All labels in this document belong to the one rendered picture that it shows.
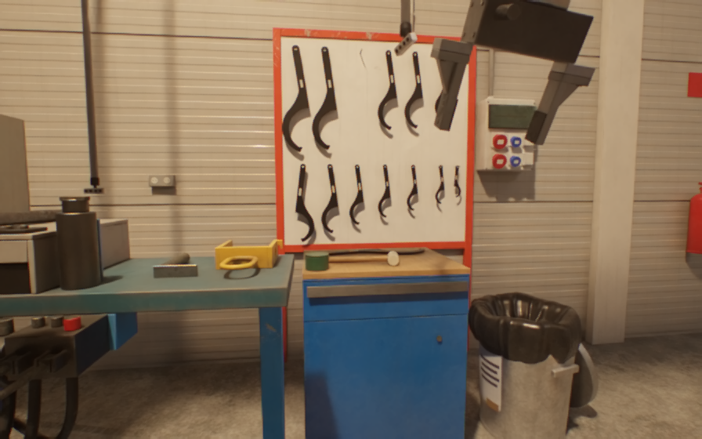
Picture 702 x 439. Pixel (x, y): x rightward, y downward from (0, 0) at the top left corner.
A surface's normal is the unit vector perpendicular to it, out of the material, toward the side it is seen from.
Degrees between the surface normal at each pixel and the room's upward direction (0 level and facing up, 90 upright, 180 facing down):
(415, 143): 90
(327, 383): 90
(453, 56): 114
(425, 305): 90
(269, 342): 90
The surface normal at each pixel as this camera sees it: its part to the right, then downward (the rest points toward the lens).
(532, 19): 0.08, 0.48
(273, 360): 0.12, 0.08
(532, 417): -0.22, 0.13
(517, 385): -0.57, 0.12
